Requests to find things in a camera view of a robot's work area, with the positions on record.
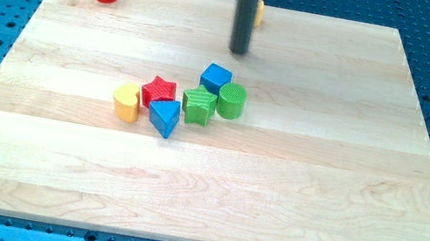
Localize green star block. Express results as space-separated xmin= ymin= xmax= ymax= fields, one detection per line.
xmin=182 ymin=85 xmax=218 ymax=127

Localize green cylinder block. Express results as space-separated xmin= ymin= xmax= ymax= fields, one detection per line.
xmin=217 ymin=82 xmax=247 ymax=120

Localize blue triangle block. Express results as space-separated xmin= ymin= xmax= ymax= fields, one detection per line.
xmin=149 ymin=100 xmax=181 ymax=139

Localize yellow heart block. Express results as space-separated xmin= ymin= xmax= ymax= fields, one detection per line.
xmin=113 ymin=83 xmax=140 ymax=123

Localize yellow block behind rod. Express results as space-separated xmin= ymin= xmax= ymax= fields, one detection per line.
xmin=253 ymin=0 xmax=265 ymax=27

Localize blue cube block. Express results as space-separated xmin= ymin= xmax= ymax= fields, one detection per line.
xmin=199 ymin=64 xmax=232 ymax=95

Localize red star block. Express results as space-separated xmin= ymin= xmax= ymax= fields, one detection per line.
xmin=141 ymin=76 xmax=177 ymax=108

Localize wooden board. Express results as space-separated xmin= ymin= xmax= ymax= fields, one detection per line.
xmin=0 ymin=0 xmax=430 ymax=241

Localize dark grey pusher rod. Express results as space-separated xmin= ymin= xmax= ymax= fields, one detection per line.
xmin=229 ymin=0 xmax=259 ymax=55

